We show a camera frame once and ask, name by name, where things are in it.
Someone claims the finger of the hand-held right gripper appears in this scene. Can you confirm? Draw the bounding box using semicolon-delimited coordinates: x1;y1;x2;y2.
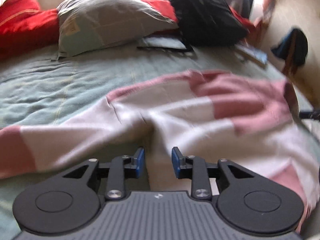
299;109;320;121

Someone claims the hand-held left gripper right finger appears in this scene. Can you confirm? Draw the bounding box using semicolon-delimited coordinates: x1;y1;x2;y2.
171;146;253;200

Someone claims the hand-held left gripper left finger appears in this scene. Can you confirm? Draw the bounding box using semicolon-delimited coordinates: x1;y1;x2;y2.
62;147;146;201

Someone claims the pink and white sweater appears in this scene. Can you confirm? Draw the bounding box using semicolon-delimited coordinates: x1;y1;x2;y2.
0;70;320;230

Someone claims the wooden chair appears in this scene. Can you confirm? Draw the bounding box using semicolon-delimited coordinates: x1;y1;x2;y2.
282;52;320;107

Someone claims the dark clothing on chair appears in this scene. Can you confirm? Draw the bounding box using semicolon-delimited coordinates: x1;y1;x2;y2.
271;27;309;75

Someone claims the thick paperback book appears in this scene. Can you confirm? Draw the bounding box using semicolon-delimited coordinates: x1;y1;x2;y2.
235;44;268;68

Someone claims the green plaid blanket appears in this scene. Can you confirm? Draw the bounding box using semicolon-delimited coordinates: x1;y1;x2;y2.
0;42;320;240

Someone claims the red cushion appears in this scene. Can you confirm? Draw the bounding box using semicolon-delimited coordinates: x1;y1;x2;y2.
135;0;179;23
230;6;263;40

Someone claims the black backpack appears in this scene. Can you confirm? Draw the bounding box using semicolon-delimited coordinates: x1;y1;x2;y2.
136;0;250;53

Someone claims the grey-green plaid pillow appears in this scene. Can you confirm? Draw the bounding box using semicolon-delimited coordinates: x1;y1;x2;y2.
51;0;179;62

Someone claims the red pillow with gold line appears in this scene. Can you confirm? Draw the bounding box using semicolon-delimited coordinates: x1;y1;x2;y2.
0;0;60;60

